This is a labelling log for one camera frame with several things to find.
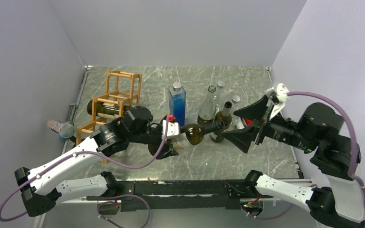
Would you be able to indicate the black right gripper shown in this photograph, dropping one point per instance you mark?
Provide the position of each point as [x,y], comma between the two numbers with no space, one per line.
[255,111]

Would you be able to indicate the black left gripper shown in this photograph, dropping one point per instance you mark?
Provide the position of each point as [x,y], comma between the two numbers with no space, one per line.
[167,152]

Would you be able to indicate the dark green wine bottle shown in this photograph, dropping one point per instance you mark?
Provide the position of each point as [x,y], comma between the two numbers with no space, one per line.
[107,110]

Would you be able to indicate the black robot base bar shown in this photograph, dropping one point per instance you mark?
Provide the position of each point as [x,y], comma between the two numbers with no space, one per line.
[186,194]

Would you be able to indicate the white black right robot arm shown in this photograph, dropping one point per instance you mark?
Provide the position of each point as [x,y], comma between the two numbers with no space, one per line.
[325,130]

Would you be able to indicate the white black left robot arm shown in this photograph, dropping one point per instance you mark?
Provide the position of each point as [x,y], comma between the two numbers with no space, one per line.
[43,187]

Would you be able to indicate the green wine bottle gold neck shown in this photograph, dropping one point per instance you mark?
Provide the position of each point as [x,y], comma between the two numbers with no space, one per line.
[223,116]

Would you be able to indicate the small clear bottle silver cap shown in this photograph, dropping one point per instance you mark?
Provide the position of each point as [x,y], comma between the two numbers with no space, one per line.
[234,119]

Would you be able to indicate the clear glass bottle open top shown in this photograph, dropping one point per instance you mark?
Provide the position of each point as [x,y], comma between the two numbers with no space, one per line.
[207,108]

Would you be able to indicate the blue square glass bottle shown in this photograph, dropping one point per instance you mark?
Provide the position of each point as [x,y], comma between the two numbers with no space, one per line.
[177,102]

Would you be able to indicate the wooden wine rack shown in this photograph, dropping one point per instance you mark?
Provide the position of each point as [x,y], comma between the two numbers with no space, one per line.
[122,92]

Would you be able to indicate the grey microphone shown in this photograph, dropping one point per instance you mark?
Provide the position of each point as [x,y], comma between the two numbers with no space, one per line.
[65,130]

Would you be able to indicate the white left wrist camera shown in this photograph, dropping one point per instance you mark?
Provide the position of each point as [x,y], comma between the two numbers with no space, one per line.
[171,128]

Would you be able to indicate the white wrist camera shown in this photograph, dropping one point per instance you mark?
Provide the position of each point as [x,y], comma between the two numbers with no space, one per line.
[277,95]
[171,128]

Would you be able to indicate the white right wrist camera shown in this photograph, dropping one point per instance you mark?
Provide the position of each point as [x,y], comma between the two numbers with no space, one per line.
[277,95]

